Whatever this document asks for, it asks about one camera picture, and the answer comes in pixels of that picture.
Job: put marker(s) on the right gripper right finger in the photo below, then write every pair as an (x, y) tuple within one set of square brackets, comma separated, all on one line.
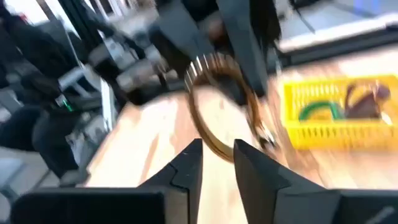
[(258, 186)]

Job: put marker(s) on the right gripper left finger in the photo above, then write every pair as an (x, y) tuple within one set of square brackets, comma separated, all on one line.
[(183, 186)]

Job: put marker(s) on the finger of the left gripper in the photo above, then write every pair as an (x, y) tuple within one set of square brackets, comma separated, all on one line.
[(183, 34), (245, 46)]

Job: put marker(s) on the green band watch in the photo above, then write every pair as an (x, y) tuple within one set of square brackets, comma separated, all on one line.
[(320, 104)]

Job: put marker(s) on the yellow plastic basket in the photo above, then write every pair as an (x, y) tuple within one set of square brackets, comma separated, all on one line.
[(342, 137)]

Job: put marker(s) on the black aluminium table frame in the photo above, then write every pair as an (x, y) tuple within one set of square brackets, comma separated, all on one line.
[(342, 46)]

